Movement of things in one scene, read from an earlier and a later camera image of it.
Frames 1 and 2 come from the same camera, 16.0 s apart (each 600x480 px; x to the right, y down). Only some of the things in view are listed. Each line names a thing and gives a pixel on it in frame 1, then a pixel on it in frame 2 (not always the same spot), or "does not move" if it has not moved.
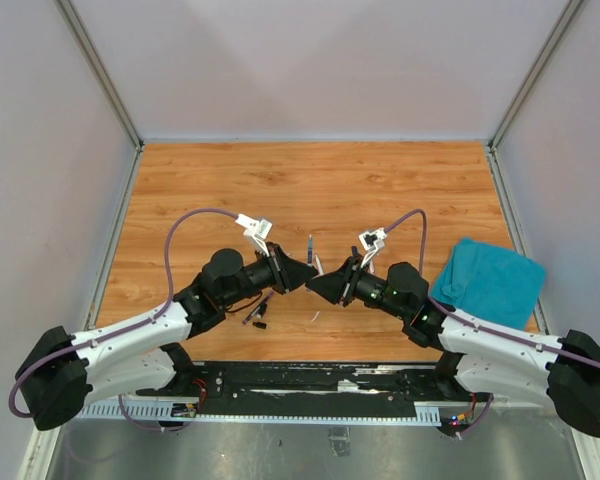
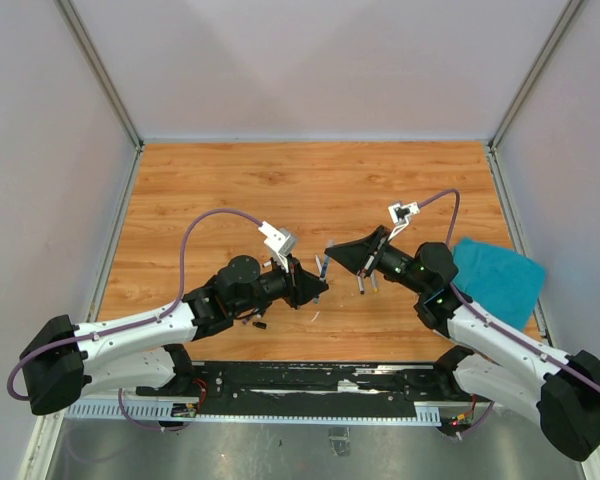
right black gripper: x=338 y=287 → x=357 y=256
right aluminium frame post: x=526 y=87 does not move
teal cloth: x=490 y=282 does not move
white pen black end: x=319 y=266 does not move
